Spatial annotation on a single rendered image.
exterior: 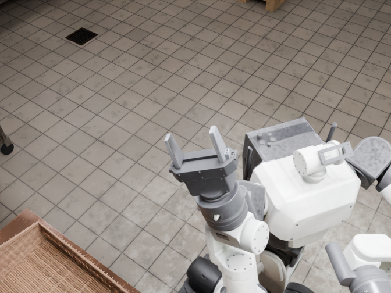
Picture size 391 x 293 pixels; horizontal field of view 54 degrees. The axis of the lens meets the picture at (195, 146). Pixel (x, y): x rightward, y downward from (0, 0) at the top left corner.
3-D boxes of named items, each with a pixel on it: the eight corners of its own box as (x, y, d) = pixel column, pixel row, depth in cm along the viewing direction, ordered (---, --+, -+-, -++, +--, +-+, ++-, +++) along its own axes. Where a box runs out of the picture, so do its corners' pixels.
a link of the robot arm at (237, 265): (201, 217, 79) (209, 270, 84) (237, 228, 73) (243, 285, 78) (220, 203, 84) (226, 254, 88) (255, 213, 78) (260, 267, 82)
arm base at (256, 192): (203, 232, 105) (197, 192, 108) (242, 227, 111) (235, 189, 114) (233, 226, 92) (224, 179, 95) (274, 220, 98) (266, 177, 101)
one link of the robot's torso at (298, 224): (217, 197, 135) (223, 127, 108) (302, 171, 142) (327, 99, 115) (255, 275, 116) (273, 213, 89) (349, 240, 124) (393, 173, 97)
